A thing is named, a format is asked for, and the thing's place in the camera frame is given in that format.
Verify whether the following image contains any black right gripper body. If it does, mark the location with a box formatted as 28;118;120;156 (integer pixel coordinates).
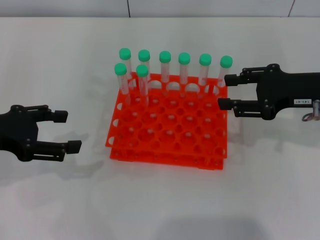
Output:
256;63;320;121

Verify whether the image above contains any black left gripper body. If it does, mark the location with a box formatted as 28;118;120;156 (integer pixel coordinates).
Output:
0;104;41;163

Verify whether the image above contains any clear test tube green cap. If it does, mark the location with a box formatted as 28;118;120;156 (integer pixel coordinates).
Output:
114;62;132;105
178;52;192;97
159;50;173;96
216;55;234;96
198;53;213;97
138;49;152;84
136;64;150;109
118;47;134;89

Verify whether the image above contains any orange test tube rack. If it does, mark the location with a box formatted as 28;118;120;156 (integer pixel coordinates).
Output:
104;71;230;171

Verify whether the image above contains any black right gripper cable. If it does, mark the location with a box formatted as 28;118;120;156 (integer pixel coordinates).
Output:
300;111;317;124

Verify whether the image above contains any silver cable connector plug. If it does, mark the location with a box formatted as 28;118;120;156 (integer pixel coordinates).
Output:
312;99;320;119

